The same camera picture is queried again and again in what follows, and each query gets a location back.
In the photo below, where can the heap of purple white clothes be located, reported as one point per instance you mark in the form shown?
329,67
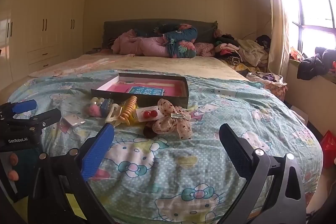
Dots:
270,79

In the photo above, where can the beige bed sheet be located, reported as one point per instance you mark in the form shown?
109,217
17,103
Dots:
183,65

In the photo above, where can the person's left hand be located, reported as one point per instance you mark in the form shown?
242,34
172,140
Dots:
13,159

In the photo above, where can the red earrings card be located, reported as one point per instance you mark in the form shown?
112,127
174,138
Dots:
149,114

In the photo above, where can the dark jacket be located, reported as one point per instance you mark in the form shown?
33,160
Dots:
315,64

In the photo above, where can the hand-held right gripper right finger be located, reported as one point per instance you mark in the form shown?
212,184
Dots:
236,146

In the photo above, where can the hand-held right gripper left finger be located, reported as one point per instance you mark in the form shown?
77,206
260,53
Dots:
98,150

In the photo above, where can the pink knit garment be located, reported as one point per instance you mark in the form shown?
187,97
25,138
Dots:
204,49

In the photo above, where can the window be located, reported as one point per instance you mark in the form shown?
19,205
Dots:
312,3

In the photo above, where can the cream built-in wardrobe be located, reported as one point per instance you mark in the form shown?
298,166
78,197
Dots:
52,16

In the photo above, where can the polka dot bow hair clip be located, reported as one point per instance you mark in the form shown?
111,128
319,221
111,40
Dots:
168,121

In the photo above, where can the small stud earring card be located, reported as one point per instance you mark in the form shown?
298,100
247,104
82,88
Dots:
73,120

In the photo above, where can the blue printed card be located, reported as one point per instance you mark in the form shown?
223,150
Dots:
147,90

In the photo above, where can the pile of mixed clothes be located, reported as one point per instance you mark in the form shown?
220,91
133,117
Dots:
246,50

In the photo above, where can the cream curtain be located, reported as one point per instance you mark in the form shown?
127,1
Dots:
278,16

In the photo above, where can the dark floral quilt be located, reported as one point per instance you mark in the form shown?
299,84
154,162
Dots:
183,41

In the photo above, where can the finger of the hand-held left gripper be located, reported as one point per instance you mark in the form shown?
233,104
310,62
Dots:
46,117
24,106

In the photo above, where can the blue hair clip pack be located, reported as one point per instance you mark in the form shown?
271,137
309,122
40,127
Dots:
107,104

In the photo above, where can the cartoon cat print blanket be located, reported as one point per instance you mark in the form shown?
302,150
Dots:
236,108

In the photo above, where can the red bag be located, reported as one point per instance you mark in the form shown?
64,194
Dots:
329,148

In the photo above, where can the pink pom-pom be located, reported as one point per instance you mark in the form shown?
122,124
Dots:
93,110

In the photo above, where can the pink duvet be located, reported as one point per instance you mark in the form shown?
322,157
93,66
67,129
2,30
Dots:
141,47

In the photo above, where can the dark cardboard box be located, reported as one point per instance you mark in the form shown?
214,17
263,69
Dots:
160,102

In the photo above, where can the white hair claw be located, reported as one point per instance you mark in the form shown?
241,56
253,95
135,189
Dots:
113,113

